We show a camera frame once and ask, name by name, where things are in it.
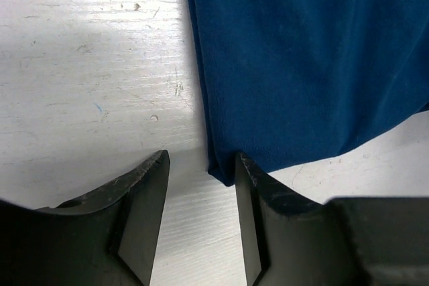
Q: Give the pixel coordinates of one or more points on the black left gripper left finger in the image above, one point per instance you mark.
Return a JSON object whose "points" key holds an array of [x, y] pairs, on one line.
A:
{"points": [[107, 236]]}

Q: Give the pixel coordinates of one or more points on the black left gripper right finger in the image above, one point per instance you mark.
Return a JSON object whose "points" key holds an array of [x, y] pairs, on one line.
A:
{"points": [[289, 239]]}

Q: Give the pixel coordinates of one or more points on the dark blue t shirt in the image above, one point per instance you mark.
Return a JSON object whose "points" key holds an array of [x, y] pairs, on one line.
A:
{"points": [[294, 81]]}

